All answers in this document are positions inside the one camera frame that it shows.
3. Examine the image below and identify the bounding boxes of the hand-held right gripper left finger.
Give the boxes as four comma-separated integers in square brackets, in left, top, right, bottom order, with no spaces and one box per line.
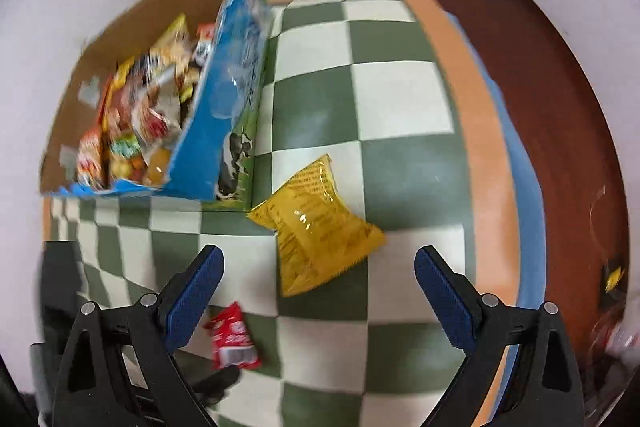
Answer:
[52,244,226,427]

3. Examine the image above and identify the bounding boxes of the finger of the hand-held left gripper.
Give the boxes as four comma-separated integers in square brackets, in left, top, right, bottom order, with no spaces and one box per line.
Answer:
[174,353,242,409]

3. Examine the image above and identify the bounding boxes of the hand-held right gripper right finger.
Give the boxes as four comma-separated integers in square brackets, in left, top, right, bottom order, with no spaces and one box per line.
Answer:
[414,244,587,427]

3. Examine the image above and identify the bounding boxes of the plain yellow snack packet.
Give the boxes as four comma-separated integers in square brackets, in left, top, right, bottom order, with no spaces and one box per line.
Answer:
[247,153,387,298]

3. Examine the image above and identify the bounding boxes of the cardboard box with blue print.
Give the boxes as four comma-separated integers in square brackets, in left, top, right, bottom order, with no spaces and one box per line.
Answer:
[39,0,274,214]

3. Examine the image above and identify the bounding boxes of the small red snack packet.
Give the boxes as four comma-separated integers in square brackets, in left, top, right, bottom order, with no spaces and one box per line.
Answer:
[204,300,262,371]

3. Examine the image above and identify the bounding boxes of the small yellow black object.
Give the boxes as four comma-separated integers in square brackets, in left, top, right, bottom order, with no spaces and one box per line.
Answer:
[601,264,627,294]

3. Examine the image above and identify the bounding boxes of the pile of assorted snack bags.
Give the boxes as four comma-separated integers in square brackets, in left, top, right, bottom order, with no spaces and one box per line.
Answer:
[75,13,217,192]

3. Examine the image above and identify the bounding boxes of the green white checkered mat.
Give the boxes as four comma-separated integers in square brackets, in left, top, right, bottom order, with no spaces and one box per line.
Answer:
[42,0,547,427]

